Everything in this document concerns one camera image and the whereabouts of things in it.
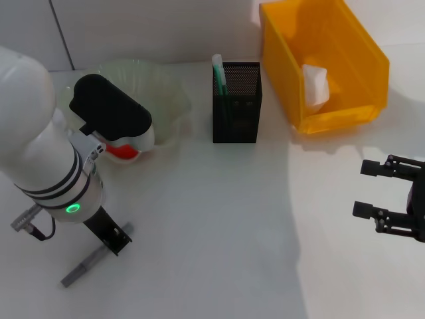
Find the red pear-shaped toy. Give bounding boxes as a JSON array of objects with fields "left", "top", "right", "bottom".
[{"left": 105, "top": 141, "right": 141, "bottom": 161}]

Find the black mesh pen holder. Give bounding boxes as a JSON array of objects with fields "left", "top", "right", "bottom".
[{"left": 211, "top": 61, "right": 263, "bottom": 144}]

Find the white paper ball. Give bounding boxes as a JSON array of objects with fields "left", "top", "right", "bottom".
[{"left": 301, "top": 64, "right": 331, "bottom": 108}]

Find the green glass fruit plate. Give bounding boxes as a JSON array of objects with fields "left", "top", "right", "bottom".
[{"left": 61, "top": 58, "right": 193, "bottom": 166}]

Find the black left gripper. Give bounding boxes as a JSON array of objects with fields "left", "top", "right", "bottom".
[{"left": 82, "top": 205, "right": 134, "bottom": 257}]

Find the left gripper cable with connector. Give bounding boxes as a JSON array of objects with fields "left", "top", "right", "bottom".
[{"left": 10, "top": 205, "right": 56, "bottom": 241}]

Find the grey marker pen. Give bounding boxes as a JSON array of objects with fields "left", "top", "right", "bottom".
[{"left": 60, "top": 221, "right": 135, "bottom": 288}]

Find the yellow plastic bin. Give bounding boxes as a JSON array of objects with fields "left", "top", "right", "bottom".
[{"left": 258, "top": 0, "right": 391, "bottom": 136}]

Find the green utility knife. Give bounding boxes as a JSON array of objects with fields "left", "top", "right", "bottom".
[{"left": 211, "top": 53, "right": 233, "bottom": 131}]

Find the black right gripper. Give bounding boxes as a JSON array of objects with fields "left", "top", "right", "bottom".
[{"left": 351, "top": 154, "right": 425, "bottom": 243}]

